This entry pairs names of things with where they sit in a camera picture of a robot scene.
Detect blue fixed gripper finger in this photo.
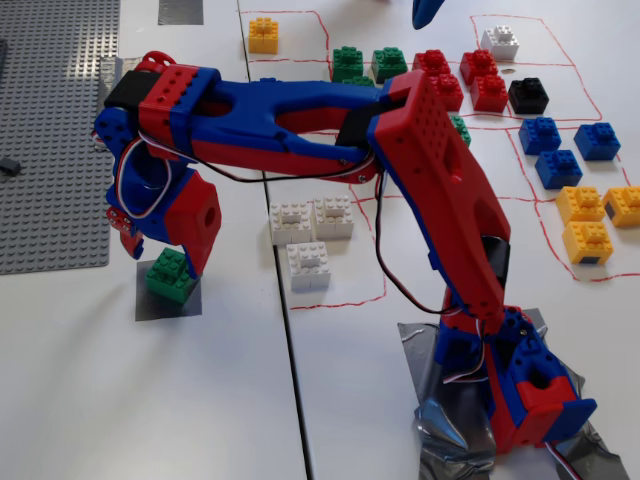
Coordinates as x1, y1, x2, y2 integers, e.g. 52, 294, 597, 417
411, 0, 447, 30

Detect red and blue gripper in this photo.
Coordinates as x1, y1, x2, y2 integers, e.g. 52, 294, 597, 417
103, 138, 223, 280

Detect red stacked brick block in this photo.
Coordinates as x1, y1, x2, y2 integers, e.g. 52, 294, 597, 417
469, 74, 510, 113
412, 48, 454, 77
458, 48, 500, 86
430, 72, 465, 113

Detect grey tape square marker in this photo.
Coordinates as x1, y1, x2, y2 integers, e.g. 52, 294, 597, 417
134, 257, 204, 323
157, 0, 205, 26

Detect white stacked brick block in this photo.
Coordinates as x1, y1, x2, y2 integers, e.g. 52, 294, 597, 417
286, 241, 332, 293
479, 24, 521, 62
310, 193, 355, 240
268, 200, 314, 246

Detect black stacked brick block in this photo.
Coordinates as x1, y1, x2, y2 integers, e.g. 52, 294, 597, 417
507, 77, 550, 115

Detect yellow stacked brick block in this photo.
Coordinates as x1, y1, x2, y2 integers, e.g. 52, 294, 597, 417
602, 185, 640, 229
555, 185, 609, 227
248, 17, 280, 55
562, 221, 615, 266

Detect grey studded baseplate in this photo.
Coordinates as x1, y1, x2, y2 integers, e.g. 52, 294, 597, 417
0, 0, 121, 276

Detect silver duct tape strip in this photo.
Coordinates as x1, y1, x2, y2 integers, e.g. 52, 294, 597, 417
96, 55, 144, 107

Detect red white black servo cable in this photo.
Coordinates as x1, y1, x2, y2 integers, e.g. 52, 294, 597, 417
112, 132, 489, 384
544, 439, 584, 480

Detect crumpled silver duct tape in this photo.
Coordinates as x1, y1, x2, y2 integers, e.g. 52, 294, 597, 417
397, 307, 631, 480

